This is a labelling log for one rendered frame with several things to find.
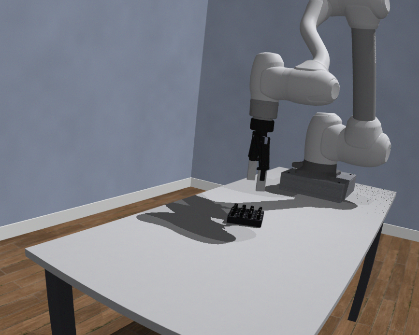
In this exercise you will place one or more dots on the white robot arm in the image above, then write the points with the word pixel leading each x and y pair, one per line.
pixel 361 142

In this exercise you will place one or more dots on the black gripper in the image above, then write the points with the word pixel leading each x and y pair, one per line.
pixel 259 151

